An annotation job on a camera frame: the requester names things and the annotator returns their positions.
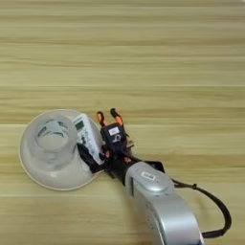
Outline white remote control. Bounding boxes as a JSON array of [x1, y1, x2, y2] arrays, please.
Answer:
[[71, 113, 104, 167]]

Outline round white plate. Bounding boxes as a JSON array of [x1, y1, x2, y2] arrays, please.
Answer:
[[18, 108, 106, 191]]

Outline black square white-framed device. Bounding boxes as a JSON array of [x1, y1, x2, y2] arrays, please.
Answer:
[[149, 160, 167, 175]]

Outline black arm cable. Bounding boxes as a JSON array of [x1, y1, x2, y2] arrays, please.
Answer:
[[171, 178, 233, 239]]

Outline black box white label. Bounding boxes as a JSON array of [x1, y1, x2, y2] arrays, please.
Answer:
[[100, 122, 128, 152]]

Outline translucent printed plastic cup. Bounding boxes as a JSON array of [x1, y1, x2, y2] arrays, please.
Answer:
[[23, 111, 79, 173]]

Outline orange black needle-nose pliers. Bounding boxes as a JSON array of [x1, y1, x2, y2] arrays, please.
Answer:
[[96, 107, 125, 128]]

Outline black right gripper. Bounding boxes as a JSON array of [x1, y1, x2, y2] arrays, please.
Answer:
[[76, 138, 142, 186]]

